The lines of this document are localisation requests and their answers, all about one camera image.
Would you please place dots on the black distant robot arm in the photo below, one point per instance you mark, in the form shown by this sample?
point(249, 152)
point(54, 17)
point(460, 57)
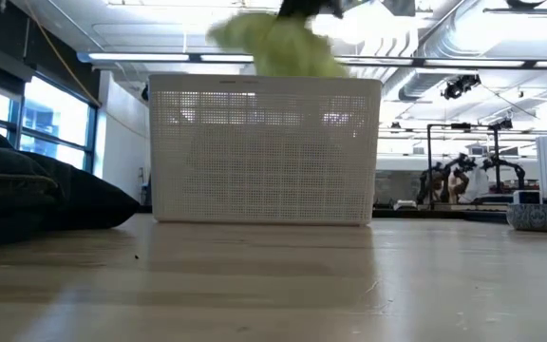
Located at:
point(506, 166)
point(444, 176)

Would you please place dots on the black ceiling camera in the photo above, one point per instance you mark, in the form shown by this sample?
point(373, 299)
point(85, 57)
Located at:
point(458, 86)

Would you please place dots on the black ceiling rail fixture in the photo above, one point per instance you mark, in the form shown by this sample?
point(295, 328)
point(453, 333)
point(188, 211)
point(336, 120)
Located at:
point(522, 10)

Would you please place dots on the long ceiling light rail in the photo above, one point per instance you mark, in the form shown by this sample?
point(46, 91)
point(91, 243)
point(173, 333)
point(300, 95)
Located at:
point(136, 57)

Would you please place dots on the round black wall speaker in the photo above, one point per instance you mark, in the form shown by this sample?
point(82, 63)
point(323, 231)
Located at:
point(145, 92)

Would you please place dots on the white perforated plastic basket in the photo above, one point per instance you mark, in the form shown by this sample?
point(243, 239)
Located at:
point(264, 166)

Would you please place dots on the black aluminium table frame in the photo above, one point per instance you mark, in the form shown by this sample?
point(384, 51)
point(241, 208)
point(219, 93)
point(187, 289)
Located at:
point(444, 214)

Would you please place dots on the dark green pants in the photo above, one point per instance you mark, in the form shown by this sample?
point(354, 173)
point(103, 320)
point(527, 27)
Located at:
point(7, 190)

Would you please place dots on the black garment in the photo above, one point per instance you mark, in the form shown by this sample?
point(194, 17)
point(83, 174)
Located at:
point(88, 199)

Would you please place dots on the black distant stand frame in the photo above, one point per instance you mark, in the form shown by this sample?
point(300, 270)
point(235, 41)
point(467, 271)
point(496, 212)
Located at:
point(429, 166)

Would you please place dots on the small patterned round bowl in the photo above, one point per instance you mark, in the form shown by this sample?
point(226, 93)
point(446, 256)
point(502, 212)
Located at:
point(534, 218)

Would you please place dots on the small white box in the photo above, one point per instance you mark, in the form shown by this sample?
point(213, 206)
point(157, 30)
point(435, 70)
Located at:
point(527, 197)

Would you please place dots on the yellow garment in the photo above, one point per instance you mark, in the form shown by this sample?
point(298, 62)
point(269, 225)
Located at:
point(278, 47)

